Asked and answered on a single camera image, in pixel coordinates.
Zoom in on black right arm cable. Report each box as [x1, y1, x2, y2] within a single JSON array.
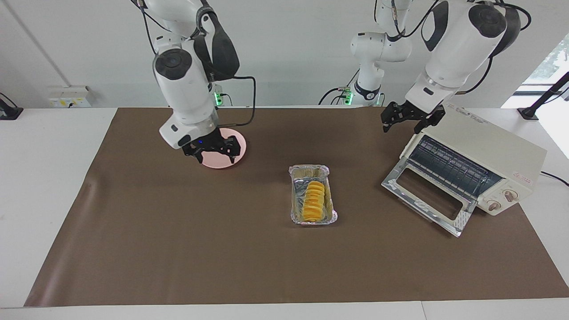
[[208, 75, 257, 130]]

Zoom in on cream toaster oven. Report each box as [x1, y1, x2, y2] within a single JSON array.
[[399, 104, 548, 217]]

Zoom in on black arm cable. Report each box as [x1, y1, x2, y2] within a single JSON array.
[[375, 0, 441, 38], [208, 75, 257, 130]]

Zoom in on black oven power cord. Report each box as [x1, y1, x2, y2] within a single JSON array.
[[540, 171, 569, 188]]

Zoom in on brown table mat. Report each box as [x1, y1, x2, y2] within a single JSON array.
[[24, 107, 569, 308]]

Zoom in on wire oven rack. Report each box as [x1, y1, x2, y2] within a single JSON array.
[[408, 135, 504, 201]]

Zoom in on glass oven door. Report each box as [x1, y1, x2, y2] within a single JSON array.
[[381, 158, 477, 238]]

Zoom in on sliced yellow bread loaf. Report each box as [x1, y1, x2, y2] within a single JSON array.
[[301, 180, 326, 224]]

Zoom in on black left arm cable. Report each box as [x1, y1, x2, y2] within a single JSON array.
[[375, 0, 441, 38]]

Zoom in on white wall socket strip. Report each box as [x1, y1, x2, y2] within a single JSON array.
[[48, 85, 92, 109]]

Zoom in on black clamp stand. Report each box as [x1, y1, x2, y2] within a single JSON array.
[[517, 71, 569, 121]]

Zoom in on black bracket on table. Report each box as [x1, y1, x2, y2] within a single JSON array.
[[0, 92, 24, 121]]

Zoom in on aluminium foil tray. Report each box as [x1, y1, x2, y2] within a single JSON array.
[[289, 164, 338, 228]]

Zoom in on pink round plate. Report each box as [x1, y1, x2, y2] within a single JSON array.
[[196, 128, 248, 170]]

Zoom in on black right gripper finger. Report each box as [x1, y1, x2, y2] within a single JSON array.
[[182, 145, 206, 164], [221, 137, 240, 166]]

